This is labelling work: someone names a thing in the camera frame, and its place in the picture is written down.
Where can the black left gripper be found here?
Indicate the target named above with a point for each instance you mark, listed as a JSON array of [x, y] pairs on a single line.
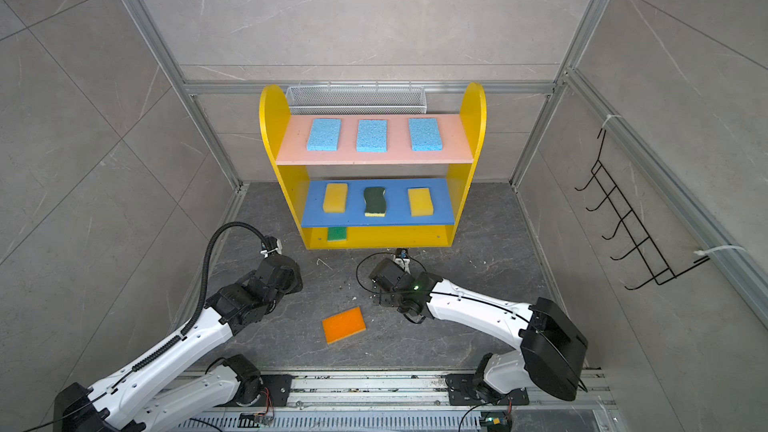
[[295, 279]]

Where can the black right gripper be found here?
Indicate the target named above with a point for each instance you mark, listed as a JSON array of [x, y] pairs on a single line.
[[384, 299]]

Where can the yellow sponge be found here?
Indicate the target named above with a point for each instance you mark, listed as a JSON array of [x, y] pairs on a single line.
[[420, 202], [335, 198]]

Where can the dark green sponge curved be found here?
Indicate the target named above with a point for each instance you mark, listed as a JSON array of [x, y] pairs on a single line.
[[375, 201]]

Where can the blue sponge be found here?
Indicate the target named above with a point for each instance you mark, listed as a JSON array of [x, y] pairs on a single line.
[[372, 136], [324, 135]]

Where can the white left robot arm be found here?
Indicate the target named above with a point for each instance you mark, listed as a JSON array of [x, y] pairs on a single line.
[[138, 397]]

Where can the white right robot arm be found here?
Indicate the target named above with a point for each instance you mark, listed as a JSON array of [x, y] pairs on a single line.
[[548, 350]]

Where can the yellow shelf unit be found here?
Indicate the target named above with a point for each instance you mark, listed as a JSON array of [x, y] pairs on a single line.
[[285, 119]]

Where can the orange sponge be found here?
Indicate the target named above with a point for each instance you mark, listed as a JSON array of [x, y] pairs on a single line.
[[343, 325]]

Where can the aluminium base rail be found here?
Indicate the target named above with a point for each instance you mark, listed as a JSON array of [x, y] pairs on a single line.
[[420, 400]]

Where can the black wire hook rack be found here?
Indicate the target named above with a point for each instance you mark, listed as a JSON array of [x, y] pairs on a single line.
[[628, 221]]

